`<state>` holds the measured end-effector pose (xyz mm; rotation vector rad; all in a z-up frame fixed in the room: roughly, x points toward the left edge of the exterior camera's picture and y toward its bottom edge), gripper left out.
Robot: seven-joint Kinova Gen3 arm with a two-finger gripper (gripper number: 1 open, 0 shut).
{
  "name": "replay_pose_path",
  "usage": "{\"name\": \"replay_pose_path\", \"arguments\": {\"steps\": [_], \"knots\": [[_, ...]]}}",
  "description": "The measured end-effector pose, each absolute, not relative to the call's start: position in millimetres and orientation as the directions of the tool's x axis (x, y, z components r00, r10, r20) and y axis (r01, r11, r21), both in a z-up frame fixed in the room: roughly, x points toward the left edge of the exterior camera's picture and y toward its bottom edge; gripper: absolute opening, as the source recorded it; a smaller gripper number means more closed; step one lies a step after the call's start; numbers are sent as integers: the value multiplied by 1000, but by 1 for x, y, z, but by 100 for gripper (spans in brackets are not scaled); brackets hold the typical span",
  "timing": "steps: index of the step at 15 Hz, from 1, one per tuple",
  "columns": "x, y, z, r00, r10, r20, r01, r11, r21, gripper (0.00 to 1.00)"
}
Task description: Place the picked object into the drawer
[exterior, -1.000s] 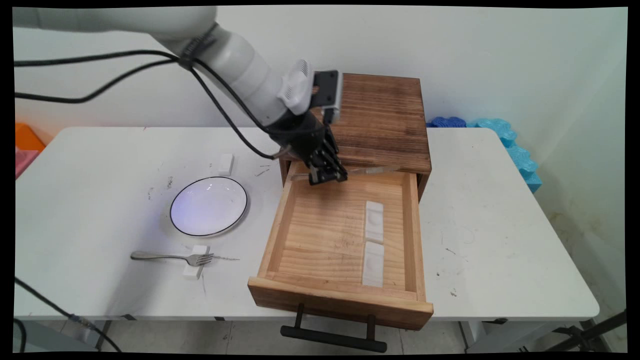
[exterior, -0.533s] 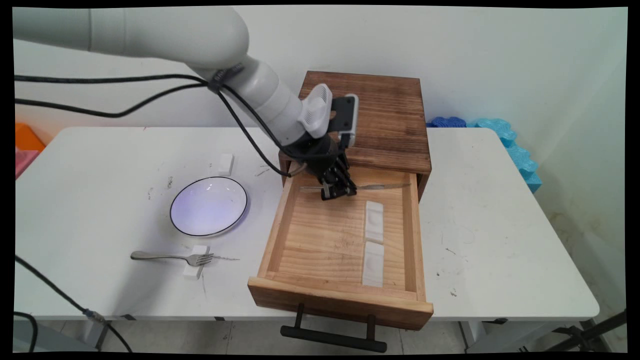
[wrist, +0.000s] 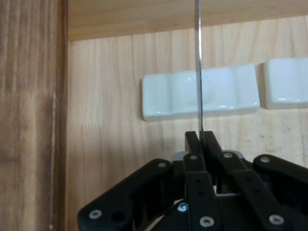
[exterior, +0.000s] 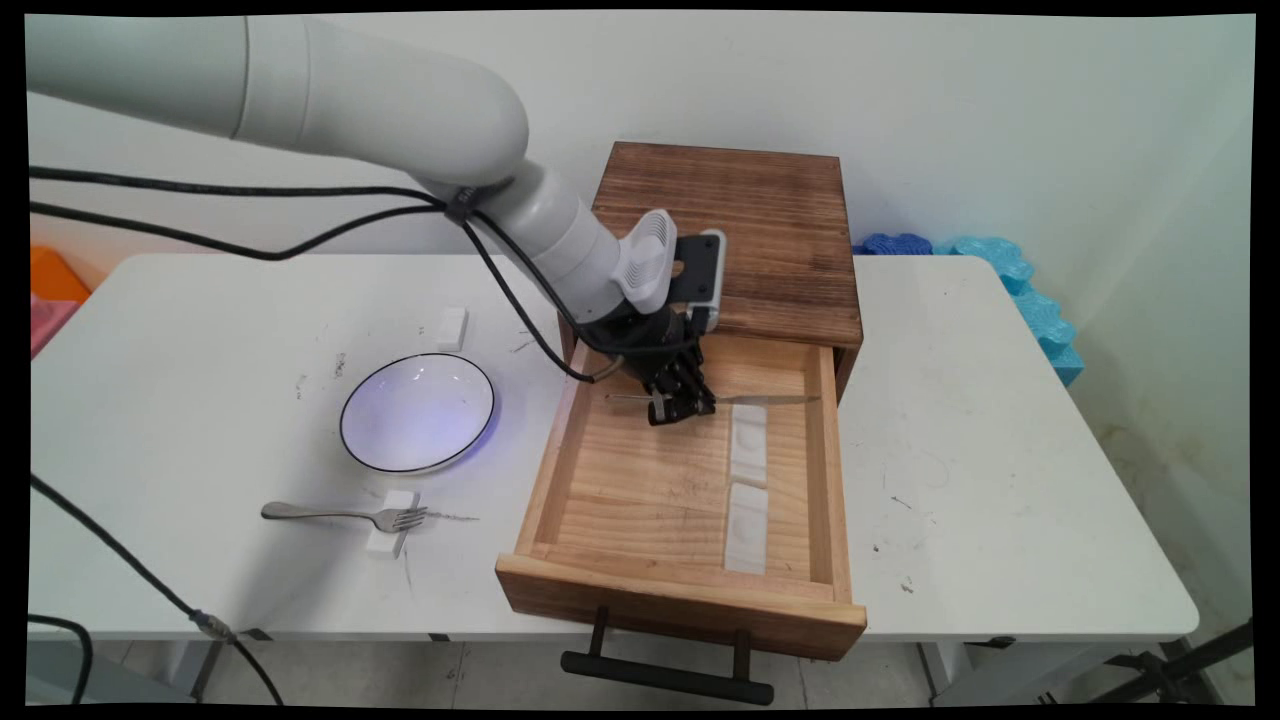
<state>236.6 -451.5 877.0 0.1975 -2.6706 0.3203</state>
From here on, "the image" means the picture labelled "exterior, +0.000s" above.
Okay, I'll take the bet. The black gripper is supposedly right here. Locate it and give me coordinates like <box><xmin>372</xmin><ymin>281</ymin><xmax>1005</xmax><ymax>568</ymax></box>
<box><xmin>583</xmin><ymin>306</ymin><xmax>718</xmax><ymax>428</ymax></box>

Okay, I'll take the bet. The silver table knife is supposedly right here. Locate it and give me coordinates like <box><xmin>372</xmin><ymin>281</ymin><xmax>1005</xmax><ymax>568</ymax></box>
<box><xmin>604</xmin><ymin>392</ymin><xmax>822</xmax><ymax>409</ymax></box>

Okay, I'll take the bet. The white dimpled cutlery rest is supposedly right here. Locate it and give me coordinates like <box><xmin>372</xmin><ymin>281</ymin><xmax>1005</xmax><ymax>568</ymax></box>
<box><xmin>729</xmin><ymin>403</ymin><xmax>770</xmax><ymax>490</ymax></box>
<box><xmin>723</xmin><ymin>483</ymin><xmax>770</xmax><ymax>576</ymax></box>

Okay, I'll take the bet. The light wooden drawer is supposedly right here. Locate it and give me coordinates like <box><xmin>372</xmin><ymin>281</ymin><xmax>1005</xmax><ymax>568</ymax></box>
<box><xmin>496</xmin><ymin>321</ymin><xmax>869</xmax><ymax>663</ymax></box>

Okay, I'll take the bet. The dark wooden cabinet box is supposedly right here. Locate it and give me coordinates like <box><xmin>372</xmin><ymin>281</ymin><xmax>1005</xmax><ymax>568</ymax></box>
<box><xmin>557</xmin><ymin>141</ymin><xmax>865</xmax><ymax>403</ymax></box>

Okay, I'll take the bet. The white plate black rim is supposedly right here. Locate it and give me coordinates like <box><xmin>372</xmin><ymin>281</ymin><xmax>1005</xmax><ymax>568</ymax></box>
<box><xmin>339</xmin><ymin>352</ymin><xmax>498</xmax><ymax>474</ymax></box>

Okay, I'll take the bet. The light blue foam piece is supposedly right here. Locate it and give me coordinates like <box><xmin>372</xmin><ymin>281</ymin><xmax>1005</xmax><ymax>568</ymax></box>
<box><xmin>933</xmin><ymin>236</ymin><xmax>1086</xmax><ymax>388</ymax></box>

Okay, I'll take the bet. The silver fork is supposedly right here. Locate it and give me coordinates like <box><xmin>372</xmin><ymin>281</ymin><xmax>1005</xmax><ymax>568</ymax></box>
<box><xmin>261</xmin><ymin>501</ymin><xmax>431</xmax><ymax>533</ymax></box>

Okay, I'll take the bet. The grey table leg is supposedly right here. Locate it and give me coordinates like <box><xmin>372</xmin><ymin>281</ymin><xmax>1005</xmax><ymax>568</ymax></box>
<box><xmin>188</xmin><ymin>640</ymin><xmax>227</xmax><ymax>702</ymax></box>

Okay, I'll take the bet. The black table leg brace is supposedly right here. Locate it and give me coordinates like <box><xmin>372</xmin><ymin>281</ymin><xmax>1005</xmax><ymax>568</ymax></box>
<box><xmin>1088</xmin><ymin>619</ymin><xmax>1256</xmax><ymax>706</ymax></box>

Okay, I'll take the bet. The pink box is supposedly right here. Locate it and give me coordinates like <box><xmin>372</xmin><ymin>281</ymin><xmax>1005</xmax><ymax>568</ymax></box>
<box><xmin>30</xmin><ymin>296</ymin><xmax>80</xmax><ymax>359</ymax></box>

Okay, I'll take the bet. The orange box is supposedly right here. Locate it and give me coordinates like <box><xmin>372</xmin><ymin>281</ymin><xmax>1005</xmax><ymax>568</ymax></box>
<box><xmin>30</xmin><ymin>244</ymin><xmax>92</xmax><ymax>304</ymax></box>

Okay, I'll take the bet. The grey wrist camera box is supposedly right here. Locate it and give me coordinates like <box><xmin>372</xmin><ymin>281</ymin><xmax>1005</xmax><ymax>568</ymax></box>
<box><xmin>668</xmin><ymin>229</ymin><xmax>728</xmax><ymax>334</ymax></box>

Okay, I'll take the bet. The black drawer handle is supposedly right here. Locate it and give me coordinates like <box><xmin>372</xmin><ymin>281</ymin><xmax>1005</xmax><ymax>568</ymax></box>
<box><xmin>560</xmin><ymin>607</ymin><xmax>777</xmax><ymax>707</ymax></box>

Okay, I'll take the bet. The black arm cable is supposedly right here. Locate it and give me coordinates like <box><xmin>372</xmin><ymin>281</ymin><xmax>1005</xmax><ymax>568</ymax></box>
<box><xmin>30</xmin><ymin>165</ymin><xmax>701</xmax><ymax>361</ymax></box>
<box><xmin>30</xmin><ymin>200</ymin><xmax>626</xmax><ymax>385</ymax></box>

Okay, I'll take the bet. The black looped floor cable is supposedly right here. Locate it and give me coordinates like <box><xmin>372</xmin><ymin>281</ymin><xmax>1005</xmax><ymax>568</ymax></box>
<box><xmin>28</xmin><ymin>614</ymin><xmax>95</xmax><ymax>706</ymax></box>

